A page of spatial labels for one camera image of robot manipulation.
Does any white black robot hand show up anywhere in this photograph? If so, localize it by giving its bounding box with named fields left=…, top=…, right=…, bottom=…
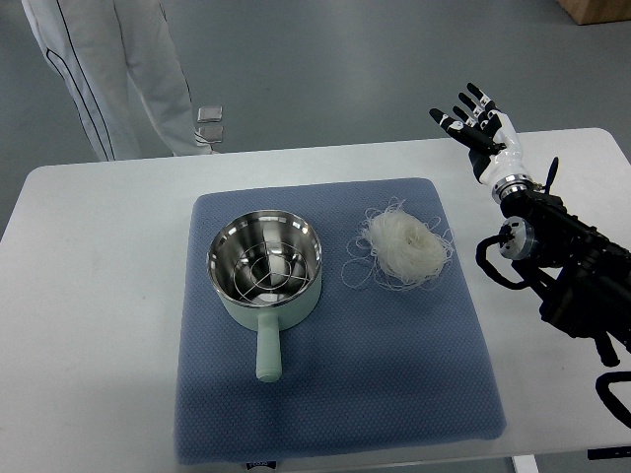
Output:
left=429, top=83, right=527, bottom=189

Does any white vermicelli nest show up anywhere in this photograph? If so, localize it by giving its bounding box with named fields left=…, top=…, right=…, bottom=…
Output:
left=340, top=197, right=456, bottom=292

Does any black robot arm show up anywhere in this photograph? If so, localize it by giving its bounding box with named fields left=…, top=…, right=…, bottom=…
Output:
left=475, top=163, right=630, bottom=426

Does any mint green steel pot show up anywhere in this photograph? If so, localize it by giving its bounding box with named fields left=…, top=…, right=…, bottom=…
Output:
left=207, top=210, right=323, bottom=382

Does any brown cardboard box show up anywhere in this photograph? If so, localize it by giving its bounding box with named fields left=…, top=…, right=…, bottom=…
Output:
left=557, top=0, right=630, bottom=26

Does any blue quilted mat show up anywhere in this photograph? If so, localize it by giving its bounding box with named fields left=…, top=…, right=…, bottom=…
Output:
left=175, top=178, right=506, bottom=464

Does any lower silver floor plate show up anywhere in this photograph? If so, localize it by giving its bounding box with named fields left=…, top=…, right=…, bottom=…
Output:
left=196, top=124, right=224, bottom=144

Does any silver floor plate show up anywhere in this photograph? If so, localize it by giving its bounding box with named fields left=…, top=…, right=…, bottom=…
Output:
left=197, top=105, right=223, bottom=123
left=196, top=124, right=224, bottom=144

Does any upper silver floor plate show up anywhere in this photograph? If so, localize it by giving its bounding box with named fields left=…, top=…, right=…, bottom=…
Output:
left=197, top=105, right=223, bottom=123

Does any white table leg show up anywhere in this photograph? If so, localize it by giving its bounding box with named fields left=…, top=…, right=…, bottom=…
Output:
left=511, top=455, right=539, bottom=473

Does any table control panel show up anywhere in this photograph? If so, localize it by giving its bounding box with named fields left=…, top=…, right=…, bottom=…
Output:
left=587, top=445, right=631, bottom=461

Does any person in white trousers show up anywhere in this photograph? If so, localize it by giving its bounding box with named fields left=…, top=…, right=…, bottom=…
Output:
left=23, top=1, right=213, bottom=162

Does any wire steaming rack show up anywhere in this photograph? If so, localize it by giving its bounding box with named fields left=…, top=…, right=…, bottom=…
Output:
left=231, top=241, right=310, bottom=305

